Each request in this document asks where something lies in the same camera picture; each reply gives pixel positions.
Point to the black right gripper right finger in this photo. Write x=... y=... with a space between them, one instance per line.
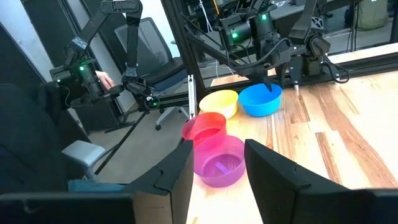
x=280 y=186

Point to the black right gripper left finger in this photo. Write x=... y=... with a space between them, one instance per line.
x=168 y=183

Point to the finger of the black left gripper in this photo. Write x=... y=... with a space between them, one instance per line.
x=268 y=83
x=282 y=76

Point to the blue plastic bowl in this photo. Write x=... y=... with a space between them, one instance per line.
x=258 y=102

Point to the yellow plastic bowl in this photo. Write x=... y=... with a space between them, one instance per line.
x=217 y=102

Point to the purple translucent plastic bowl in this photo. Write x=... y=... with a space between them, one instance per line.
x=220 y=168

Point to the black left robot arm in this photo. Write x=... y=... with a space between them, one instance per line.
x=306 y=18

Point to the blue seat cushion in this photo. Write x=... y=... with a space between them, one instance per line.
x=93 y=186

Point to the grey chair armrest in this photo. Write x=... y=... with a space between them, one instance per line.
x=83 y=152

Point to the olive green bag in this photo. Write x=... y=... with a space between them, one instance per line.
x=371 y=14

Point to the black mesh office chair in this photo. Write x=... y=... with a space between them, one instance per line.
x=147 y=43

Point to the person's hand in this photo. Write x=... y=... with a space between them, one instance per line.
x=105 y=80

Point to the black padded chair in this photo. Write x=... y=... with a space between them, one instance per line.
x=28 y=140

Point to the white metal post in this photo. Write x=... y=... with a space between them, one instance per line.
x=191 y=96

